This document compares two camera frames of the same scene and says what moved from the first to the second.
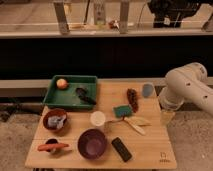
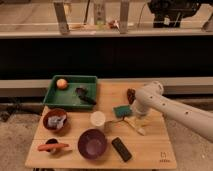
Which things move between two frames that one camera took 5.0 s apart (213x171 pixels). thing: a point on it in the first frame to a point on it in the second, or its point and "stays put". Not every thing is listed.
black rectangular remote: [121, 149] stays put
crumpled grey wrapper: [56, 121] stays put
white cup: [97, 118] stays put
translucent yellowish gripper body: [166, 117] to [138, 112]
